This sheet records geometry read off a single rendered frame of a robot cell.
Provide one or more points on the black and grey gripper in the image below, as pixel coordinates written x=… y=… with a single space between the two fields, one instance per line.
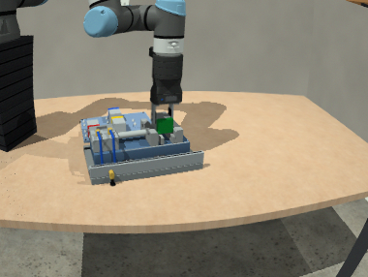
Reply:
x=167 y=69

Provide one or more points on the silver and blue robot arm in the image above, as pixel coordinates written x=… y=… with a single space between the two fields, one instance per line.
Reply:
x=166 y=18

